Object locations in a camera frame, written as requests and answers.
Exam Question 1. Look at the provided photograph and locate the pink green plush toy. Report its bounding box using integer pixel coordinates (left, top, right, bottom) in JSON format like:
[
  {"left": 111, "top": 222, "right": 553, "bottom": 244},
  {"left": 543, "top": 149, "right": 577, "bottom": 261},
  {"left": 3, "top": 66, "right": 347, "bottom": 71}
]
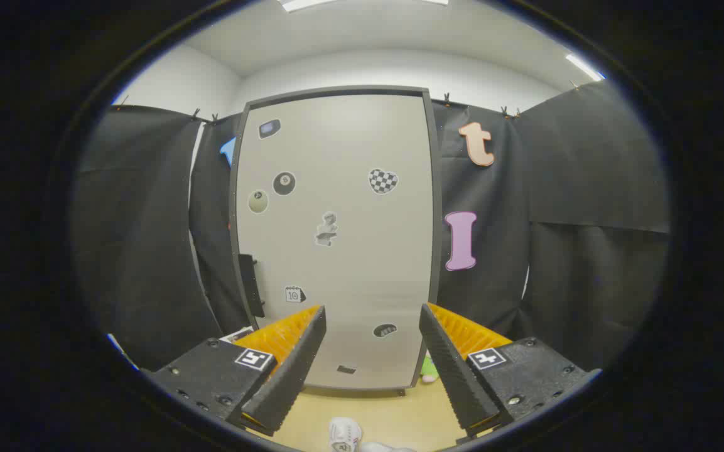
[{"left": 420, "top": 352, "right": 441, "bottom": 384}]

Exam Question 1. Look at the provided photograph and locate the dark grey shoe cabinet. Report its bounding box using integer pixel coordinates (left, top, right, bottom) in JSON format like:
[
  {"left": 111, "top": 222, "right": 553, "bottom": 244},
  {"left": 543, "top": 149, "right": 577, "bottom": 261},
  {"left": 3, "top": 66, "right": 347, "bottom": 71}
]
[{"left": 229, "top": 85, "right": 444, "bottom": 397}]

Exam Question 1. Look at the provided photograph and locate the black backdrop cloth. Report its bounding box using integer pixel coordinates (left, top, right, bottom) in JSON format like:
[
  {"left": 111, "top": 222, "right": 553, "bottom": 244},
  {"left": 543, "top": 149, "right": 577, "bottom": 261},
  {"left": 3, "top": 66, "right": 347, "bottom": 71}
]
[{"left": 73, "top": 78, "right": 670, "bottom": 371}]

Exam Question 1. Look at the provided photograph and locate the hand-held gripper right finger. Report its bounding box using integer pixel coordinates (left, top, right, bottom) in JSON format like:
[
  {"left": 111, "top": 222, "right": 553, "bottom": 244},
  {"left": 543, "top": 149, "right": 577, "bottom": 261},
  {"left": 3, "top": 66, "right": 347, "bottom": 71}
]
[{"left": 419, "top": 302, "right": 602, "bottom": 440}]

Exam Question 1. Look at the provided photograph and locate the white book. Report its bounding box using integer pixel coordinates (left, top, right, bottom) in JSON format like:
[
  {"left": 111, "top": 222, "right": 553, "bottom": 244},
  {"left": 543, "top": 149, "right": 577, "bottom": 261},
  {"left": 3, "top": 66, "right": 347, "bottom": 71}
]
[{"left": 220, "top": 325, "right": 256, "bottom": 345}]

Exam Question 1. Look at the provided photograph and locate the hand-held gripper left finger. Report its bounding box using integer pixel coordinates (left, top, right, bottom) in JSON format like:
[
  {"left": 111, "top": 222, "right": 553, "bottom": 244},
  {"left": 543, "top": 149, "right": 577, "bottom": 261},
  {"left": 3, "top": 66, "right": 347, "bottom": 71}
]
[{"left": 142, "top": 306, "right": 327, "bottom": 438}]

